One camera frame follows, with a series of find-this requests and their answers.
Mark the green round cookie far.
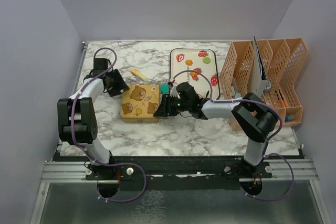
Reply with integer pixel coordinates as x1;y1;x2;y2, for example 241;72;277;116
203;57;211;64

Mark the peach file organizer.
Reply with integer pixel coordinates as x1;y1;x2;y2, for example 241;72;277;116
219;38;308;127

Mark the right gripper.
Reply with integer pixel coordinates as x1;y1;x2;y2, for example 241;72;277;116
154;93;191;116

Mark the tin lid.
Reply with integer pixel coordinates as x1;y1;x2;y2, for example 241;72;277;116
120;84;160;118

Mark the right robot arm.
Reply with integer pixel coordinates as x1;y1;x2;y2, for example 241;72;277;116
154;82;283;178

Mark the orange flower cookie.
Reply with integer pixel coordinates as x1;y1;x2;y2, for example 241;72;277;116
185;60;193;66

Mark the white folder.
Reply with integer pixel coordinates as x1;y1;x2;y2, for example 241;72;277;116
249;37;271;98

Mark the gold cookie tin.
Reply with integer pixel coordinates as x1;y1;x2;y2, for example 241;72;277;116
121;117;159;123

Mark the aluminium frame rail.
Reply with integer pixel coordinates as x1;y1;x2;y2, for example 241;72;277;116
28;159;99;224

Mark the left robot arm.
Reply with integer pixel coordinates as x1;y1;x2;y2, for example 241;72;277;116
57;58;129;179

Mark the strawberry tray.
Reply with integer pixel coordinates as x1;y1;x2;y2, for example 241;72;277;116
170;48;220;100

